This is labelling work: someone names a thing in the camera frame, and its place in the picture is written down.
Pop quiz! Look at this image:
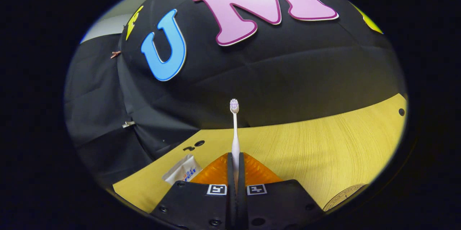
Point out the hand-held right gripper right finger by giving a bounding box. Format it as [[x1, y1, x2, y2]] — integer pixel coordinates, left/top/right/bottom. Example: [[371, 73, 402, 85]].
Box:
[[237, 152, 325, 230]]

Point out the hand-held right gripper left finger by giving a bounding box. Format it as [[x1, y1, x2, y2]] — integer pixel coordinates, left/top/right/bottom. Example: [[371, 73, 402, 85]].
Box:
[[150, 153, 237, 230]]

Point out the white toothbrush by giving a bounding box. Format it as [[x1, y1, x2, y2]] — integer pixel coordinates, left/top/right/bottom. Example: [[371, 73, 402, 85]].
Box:
[[230, 98, 241, 187]]

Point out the white toothpaste tube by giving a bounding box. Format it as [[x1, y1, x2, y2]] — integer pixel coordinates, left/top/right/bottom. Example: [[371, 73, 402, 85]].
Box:
[[162, 154, 203, 186]]

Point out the round cork coaster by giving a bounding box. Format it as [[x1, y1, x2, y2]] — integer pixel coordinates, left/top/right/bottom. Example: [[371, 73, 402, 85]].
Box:
[[322, 183, 368, 212]]

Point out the black backdrop cloth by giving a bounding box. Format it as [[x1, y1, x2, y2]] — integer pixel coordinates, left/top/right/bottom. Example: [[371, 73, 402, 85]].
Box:
[[64, 0, 407, 184]]

